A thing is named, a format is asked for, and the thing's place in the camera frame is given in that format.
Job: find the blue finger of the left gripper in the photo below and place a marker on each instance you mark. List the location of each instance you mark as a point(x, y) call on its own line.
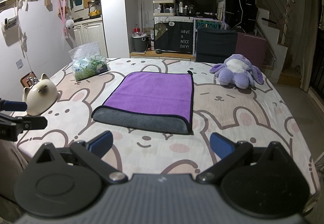
point(30, 123)
point(12, 106)

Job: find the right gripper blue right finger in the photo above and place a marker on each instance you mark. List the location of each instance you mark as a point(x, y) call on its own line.
point(233, 155)

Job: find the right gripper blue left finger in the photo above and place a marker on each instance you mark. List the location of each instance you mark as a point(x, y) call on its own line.
point(89, 155)

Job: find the purple and grey towel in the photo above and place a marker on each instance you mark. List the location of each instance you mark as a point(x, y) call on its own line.
point(151, 101)

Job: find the cream ceramic cat figurine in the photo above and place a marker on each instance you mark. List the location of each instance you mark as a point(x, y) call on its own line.
point(41, 96)

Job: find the brown tray with keys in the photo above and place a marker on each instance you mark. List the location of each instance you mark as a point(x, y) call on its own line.
point(29, 80)

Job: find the bunny pattern tablecloth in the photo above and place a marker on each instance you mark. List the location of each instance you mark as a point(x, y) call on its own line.
point(256, 115)

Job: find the purple plush bunny toy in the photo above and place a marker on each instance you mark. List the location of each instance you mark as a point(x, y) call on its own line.
point(237, 70)

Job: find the floral tissue pack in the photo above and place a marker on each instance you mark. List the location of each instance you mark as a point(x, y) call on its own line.
point(87, 61)

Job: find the white kitchen cabinet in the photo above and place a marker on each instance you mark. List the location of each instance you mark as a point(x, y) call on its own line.
point(89, 31)

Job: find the maroon chair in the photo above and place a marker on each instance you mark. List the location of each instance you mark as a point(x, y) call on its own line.
point(252, 47)

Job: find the wooden low drawer cabinet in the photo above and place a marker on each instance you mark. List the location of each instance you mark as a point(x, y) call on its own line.
point(153, 54)

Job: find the dark blue chair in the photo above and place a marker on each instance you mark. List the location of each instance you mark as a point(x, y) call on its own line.
point(214, 45)

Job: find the dark grey trash bin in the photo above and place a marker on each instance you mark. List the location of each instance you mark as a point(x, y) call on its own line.
point(139, 43)

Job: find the black have a nice day cloth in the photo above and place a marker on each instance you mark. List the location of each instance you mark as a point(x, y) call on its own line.
point(174, 36)

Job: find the teal poison sign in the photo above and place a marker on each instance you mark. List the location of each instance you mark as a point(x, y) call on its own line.
point(207, 23)

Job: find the black hanging jacket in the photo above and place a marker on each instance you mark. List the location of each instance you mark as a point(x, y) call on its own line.
point(240, 15)

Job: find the white tiered shelf rack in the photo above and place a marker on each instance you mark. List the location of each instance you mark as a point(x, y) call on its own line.
point(164, 8)

